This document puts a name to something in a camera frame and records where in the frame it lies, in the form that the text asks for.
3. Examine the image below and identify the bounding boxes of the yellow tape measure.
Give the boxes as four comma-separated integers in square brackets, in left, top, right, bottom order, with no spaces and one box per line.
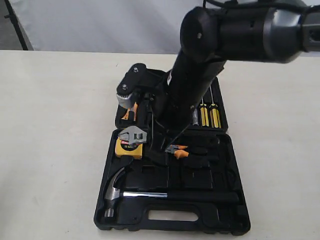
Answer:
[114,138,143,160]

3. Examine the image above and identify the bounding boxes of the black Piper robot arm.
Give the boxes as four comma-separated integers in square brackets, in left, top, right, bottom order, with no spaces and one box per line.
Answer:
[145,0,320,162]

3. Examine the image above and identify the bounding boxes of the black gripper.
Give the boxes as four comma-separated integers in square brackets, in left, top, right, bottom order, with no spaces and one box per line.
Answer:
[146,49,225,165]

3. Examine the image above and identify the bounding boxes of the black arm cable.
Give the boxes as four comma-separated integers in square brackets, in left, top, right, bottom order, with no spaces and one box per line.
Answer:
[143,92,193,153]

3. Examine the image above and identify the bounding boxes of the orange handled pliers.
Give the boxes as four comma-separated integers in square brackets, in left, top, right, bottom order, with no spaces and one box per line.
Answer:
[165,144,189,160]

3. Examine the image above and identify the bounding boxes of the black plastic tool case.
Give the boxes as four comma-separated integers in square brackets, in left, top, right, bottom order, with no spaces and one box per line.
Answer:
[93,79,251,235]

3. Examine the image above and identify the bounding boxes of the right yellow black screwdriver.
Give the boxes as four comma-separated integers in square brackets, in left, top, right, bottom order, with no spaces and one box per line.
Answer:
[209,86,222,129]

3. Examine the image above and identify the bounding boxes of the black stand pole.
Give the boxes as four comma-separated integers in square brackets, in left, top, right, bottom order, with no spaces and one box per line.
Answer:
[4,0,29,51]

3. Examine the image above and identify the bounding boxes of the left yellow black screwdriver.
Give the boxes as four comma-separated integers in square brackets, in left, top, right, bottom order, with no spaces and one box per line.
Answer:
[199,98,209,127]

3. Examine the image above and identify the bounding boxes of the orange utility knife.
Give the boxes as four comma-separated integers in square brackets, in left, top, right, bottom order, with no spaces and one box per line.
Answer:
[121,102,138,122]

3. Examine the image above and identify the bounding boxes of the clear voltage tester screwdriver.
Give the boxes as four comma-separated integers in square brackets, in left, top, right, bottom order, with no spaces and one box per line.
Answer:
[192,109,199,126]

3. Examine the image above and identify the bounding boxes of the claw hammer black grip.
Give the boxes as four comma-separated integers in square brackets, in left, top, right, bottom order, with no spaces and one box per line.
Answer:
[103,166,240,218]

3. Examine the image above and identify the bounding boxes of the adjustable wrench black handle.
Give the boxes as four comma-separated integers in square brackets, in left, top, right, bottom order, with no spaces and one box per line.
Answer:
[118,125,147,145]

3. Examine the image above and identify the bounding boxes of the yellow black screwdriver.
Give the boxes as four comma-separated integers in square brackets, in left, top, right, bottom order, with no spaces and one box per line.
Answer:
[209,86,222,129]
[199,98,209,127]

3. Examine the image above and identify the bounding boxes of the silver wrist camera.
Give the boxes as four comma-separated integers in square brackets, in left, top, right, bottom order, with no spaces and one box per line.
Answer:
[116,63,148,109]

